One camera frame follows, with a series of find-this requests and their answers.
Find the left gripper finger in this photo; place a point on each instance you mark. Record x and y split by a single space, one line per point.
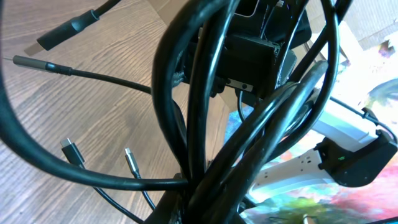
171 209

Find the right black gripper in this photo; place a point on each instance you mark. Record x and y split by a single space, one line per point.
253 42

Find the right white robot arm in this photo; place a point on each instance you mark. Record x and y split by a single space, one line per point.
352 153

